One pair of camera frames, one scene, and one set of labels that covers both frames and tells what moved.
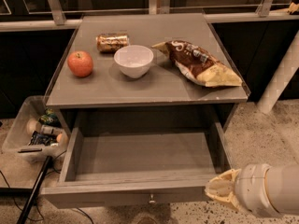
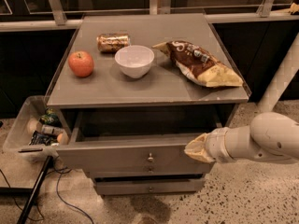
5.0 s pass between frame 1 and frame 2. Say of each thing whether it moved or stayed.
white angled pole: stayed
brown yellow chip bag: stayed
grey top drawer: moved
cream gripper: moved
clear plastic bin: stayed
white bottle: stayed
